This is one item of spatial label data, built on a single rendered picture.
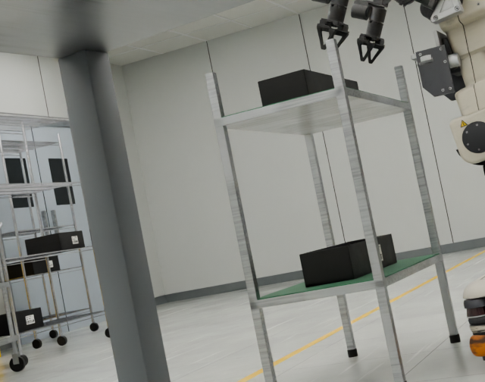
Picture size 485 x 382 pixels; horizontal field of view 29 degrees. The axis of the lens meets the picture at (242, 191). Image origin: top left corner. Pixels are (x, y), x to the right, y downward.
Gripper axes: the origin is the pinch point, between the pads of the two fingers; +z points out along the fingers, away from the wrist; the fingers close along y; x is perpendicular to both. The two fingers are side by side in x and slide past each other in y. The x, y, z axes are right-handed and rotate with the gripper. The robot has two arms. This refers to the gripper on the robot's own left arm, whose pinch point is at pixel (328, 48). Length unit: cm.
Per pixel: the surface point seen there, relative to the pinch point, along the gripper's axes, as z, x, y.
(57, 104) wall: 106, -506, -551
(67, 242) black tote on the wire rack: 181, -295, -309
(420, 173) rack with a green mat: 38, 25, -63
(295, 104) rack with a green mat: 19.6, 3.2, 25.0
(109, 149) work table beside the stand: 21, 61, 216
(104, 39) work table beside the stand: 9, 59, 218
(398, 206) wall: 135, -154, -723
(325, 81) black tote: 11.1, -3.0, -12.1
